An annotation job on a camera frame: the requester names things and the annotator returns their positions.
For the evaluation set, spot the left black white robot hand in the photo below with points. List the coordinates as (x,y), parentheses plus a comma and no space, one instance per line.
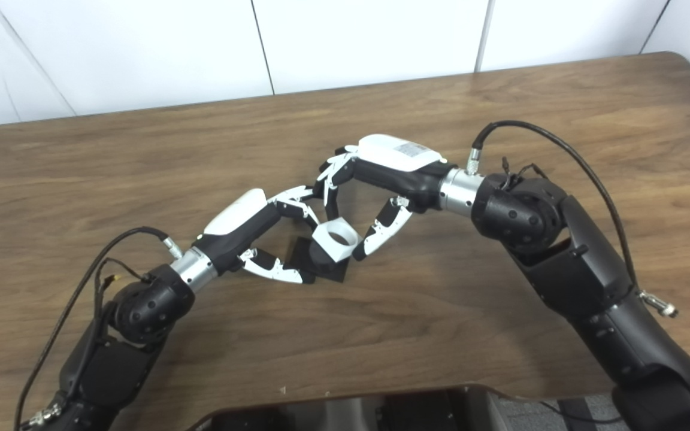
(234,218)

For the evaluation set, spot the black peg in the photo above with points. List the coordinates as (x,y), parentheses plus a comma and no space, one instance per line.
(327,272)

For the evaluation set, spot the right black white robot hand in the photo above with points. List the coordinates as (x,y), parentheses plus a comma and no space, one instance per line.
(393,158)

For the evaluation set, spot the black robot torso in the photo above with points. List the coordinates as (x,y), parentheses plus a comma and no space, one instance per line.
(345,413)

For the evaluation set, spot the white square piece with hole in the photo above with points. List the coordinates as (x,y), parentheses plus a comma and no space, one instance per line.
(333,254)

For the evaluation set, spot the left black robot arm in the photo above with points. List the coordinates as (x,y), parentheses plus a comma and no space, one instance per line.
(147,311)

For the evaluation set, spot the grey striped mat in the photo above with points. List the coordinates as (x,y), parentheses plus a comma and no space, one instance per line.
(530,419)

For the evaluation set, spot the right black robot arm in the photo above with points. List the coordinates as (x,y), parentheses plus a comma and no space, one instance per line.
(524,218)

